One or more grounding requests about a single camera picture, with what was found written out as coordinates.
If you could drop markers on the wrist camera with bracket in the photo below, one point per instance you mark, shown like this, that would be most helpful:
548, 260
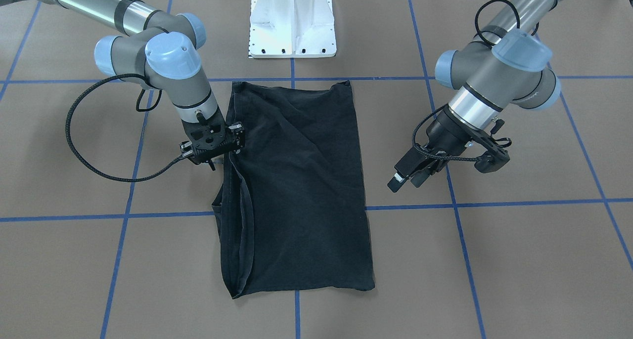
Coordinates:
199, 147
495, 156

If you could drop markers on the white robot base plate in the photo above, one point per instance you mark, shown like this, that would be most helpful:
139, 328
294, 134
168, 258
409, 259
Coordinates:
292, 39

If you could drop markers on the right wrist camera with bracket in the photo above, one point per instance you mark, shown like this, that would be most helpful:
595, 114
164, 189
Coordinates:
199, 147

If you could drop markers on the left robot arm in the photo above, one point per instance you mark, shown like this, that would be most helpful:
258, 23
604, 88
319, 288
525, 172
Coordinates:
504, 64

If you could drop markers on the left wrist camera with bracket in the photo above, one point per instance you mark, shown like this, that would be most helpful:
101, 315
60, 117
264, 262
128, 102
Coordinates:
495, 156

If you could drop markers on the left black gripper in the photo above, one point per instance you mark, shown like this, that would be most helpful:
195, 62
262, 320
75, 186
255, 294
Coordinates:
444, 133

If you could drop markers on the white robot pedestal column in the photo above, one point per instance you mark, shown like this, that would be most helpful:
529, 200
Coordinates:
276, 12

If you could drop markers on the black t-shirt with logo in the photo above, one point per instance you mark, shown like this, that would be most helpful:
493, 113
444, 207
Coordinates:
291, 209

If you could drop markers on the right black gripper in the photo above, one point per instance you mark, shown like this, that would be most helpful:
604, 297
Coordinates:
238, 137

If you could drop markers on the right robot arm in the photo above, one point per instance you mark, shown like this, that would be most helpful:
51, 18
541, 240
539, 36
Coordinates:
157, 50

